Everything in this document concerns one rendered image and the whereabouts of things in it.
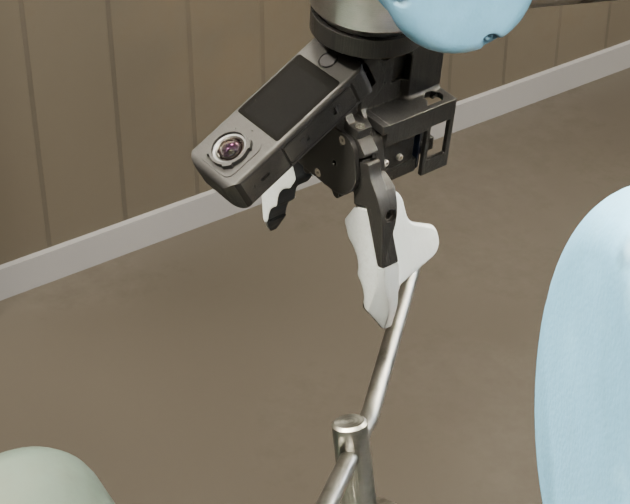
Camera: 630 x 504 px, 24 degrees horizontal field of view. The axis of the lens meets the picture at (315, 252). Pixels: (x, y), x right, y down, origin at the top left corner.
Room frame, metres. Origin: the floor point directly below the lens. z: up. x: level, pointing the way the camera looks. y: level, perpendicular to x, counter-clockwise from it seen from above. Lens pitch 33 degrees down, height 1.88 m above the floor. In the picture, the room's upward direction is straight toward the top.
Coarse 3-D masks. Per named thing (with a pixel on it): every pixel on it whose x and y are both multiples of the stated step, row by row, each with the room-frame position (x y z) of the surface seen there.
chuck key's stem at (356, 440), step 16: (352, 416) 0.69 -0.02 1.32; (336, 432) 0.67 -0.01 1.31; (352, 432) 0.67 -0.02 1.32; (368, 432) 0.68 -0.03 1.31; (336, 448) 0.67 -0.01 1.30; (352, 448) 0.67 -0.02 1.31; (368, 448) 0.67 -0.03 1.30; (368, 464) 0.67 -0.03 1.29; (352, 480) 0.67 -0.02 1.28; (368, 480) 0.67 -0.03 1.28; (352, 496) 0.66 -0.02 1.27; (368, 496) 0.66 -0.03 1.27
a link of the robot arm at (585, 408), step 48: (624, 192) 0.34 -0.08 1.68; (576, 240) 0.34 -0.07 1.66; (624, 240) 0.31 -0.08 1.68; (576, 288) 0.33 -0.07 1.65; (624, 288) 0.30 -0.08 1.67; (576, 336) 0.32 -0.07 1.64; (624, 336) 0.29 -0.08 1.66; (576, 384) 0.32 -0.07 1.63; (624, 384) 0.29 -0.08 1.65; (576, 432) 0.31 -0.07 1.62; (624, 432) 0.28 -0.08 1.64; (576, 480) 0.30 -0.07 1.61; (624, 480) 0.27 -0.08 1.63
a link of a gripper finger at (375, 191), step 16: (368, 160) 0.78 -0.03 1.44; (368, 176) 0.77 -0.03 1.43; (384, 176) 0.78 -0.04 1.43; (368, 192) 0.77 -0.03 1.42; (384, 192) 0.77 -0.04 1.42; (368, 208) 0.77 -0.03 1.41; (384, 208) 0.77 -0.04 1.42; (384, 224) 0.76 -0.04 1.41; (384, 240) 0.76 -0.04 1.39; (384, 256) 0.76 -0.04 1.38
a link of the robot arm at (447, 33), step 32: (384, 0) 0.66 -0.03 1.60; (416, 0) 0.65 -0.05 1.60; (448, 0) 0.65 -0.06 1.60; (480, 0) 0.65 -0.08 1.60; (512, 0) 0.66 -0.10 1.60; (544, 0) 0.69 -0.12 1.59; (576, 0) 0.69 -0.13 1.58; (416, 32) 0.65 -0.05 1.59; (448, 32) 0.65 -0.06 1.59; (480, 32) 0.65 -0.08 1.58
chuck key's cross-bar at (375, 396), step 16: (416, 272) 0.86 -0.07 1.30; (400, 288) 0.84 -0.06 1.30; (400, 304) 0.82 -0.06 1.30; (400, 320) 0.81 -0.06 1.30; (384, 336) 0.79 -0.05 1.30; (400, 336) 0.80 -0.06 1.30; (384, 352) 0.77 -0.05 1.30; (384, 368) 0.76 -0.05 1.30; (384, 384) 0.75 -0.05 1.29; (368, 400) 0.73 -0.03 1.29; (368, 416) 0.71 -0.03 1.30; (336, 464) 0.66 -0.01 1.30; (352, 464) 0.66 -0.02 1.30; (336, 480) 0.64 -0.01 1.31; (320, 496) 0.62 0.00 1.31; (336, 496) 0.62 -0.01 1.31
